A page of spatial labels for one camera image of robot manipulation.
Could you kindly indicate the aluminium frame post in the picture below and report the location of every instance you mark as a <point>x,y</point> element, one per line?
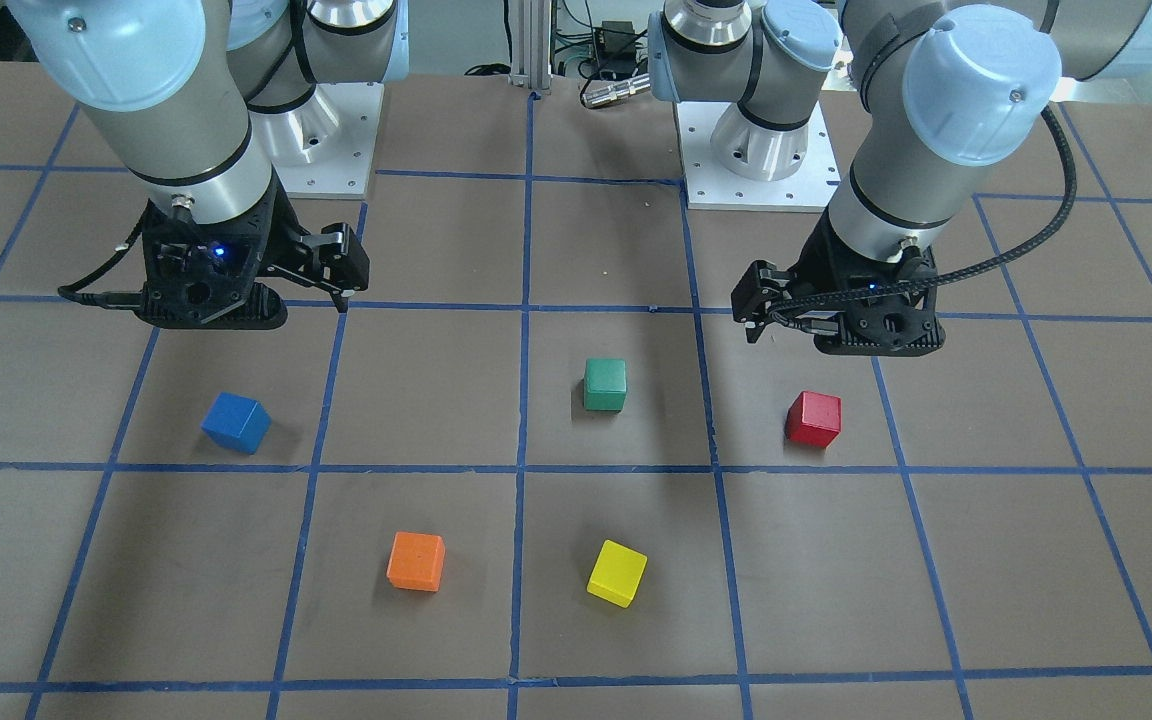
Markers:
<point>531,25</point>

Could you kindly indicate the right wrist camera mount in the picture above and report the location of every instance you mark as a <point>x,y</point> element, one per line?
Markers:
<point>203,276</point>

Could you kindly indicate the blue wooden block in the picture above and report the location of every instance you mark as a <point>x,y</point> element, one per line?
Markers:
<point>236,422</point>

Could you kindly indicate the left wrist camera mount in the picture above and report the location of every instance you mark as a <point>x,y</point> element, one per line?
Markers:
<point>902,325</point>

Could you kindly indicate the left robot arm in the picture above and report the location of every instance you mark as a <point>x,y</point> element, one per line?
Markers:
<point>952,89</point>

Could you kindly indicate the yellow wooden block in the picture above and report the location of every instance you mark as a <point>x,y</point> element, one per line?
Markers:
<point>617,574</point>

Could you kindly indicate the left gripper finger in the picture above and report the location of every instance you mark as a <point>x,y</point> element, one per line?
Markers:
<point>752,307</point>
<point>764,276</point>

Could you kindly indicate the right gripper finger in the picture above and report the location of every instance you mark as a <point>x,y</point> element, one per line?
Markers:
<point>340,281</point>
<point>333,244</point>

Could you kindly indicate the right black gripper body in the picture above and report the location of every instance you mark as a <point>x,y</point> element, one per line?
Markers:
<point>285,236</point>

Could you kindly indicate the red wooden block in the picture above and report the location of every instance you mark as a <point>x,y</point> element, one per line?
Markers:
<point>814,419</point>

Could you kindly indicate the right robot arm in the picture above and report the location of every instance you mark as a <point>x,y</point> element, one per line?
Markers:
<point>206,102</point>

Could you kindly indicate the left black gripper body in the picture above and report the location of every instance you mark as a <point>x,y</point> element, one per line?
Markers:
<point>816,262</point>

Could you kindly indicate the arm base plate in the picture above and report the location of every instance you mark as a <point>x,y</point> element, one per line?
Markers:
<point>324,150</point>
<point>712,185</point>

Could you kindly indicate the orange wooden block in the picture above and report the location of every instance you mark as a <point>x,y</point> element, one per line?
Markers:
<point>416,561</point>

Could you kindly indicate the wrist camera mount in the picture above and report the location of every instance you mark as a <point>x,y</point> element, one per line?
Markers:
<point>203,276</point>
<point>902,325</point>

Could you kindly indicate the green wooden block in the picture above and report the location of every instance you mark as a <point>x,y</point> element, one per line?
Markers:
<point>605,384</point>

